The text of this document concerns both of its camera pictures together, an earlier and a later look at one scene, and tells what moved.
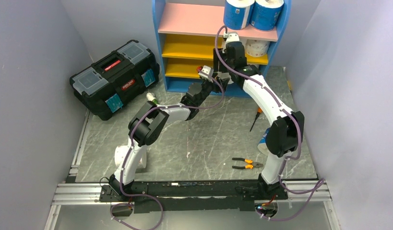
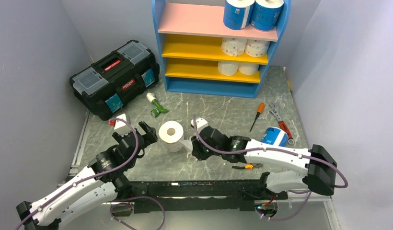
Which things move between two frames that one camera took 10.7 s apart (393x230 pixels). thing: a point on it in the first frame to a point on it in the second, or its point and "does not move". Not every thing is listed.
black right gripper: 217,59 to 196,151
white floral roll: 255,48 does not move
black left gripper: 215,87 to 150,137
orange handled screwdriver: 260,110 does not move
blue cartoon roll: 265,14 does not move
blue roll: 237,14 does not move
